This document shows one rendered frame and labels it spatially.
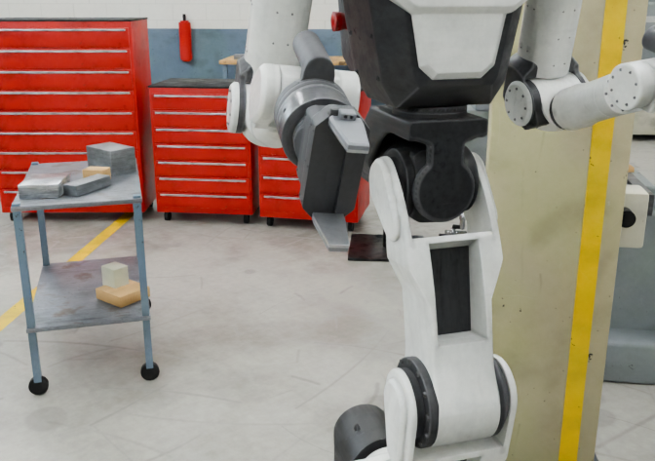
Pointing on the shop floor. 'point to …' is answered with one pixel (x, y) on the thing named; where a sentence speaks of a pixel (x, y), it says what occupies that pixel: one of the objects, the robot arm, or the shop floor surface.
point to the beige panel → (563, 236)
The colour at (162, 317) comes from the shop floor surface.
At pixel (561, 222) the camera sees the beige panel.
